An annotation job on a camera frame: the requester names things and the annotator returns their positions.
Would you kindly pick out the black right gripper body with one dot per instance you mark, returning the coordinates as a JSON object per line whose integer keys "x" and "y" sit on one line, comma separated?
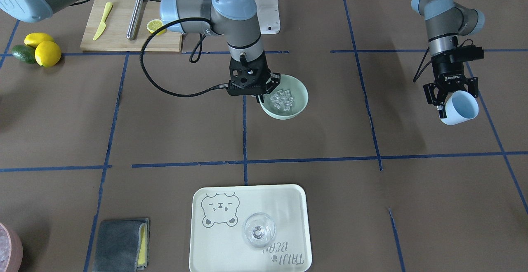
{"x": 273, "y": 80}

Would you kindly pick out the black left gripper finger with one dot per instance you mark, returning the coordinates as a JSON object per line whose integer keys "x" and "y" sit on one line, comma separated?
{"x": 435, "y": 95}
{"x": 473, "y": 86}

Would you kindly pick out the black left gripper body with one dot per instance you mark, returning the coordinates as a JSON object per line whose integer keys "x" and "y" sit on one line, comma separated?
{"x": 449, "y": 69}

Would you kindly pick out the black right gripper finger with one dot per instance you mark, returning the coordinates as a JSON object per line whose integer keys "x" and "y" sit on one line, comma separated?
{"x": 275, "y": 79}
{"x": 261, "y": 98}

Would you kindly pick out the light blue plastic cup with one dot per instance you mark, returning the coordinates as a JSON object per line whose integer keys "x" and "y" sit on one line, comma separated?
{"x": 460, "y": 107}

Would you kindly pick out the green ceramic bowl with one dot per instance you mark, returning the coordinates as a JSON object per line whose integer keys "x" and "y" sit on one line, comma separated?
{"x": 299, "y": 92}

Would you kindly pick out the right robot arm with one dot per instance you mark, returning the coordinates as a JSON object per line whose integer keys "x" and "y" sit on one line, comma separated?
{"x": 241, "y": 22}

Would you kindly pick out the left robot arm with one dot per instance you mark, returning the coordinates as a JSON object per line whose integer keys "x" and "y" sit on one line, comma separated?
{"x": 445, "y": 22}

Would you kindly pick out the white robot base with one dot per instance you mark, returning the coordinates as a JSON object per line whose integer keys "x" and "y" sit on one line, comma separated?
{"x": 268, "y": 16}

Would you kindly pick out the clear ice cubes pile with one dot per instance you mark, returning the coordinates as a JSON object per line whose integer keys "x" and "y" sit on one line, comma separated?
{"x": 282, "y": 100}

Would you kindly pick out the pink bowl of ice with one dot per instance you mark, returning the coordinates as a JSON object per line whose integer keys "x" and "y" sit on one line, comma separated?
{"x": 11, "y": 250}

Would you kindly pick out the half lemon slice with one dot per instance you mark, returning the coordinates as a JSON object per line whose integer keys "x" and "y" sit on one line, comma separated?
{"x": 155, "y": 25}

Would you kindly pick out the clear wine glass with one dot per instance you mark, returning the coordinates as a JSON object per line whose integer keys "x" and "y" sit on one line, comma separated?
{"x": 259, "y": 230}

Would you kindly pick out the cream bear tray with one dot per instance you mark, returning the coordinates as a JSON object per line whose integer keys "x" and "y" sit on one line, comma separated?
{"x": 217, "y": 243}

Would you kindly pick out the wooden cutting board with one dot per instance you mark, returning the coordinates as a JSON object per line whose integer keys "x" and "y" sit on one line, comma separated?
{"x": 114, "y": 37}

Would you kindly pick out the yellow plastic knife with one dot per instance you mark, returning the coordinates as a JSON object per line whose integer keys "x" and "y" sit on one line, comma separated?
{"x": 102, "y": 24}

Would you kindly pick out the grey folded cloth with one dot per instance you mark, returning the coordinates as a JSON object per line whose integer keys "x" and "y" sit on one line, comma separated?
{"x": 122, "y": 245}

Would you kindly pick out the yellow lemon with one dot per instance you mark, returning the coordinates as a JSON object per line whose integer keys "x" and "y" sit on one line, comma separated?
{"x": 48, "y": 54}
{"x": 35, "y": 39}

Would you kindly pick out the green lime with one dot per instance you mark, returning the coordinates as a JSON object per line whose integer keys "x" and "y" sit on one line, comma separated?
{"x": 24, "y": 53}

